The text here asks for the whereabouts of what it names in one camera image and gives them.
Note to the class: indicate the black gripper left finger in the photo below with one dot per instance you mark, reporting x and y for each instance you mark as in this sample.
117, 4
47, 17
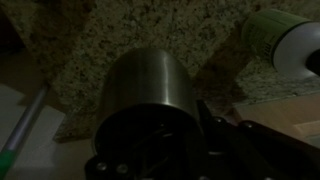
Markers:
110, 168

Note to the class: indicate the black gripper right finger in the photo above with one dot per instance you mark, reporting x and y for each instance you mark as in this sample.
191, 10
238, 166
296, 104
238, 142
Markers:
260, 153

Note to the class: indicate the stainless steel cup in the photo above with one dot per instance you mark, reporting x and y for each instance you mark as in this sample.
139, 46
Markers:
146, 83

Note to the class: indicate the wood framed mirror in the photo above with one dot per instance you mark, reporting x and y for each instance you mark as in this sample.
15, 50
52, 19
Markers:
283, 113

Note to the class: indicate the green soap pump bottle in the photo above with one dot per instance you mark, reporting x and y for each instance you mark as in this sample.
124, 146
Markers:
286, 43

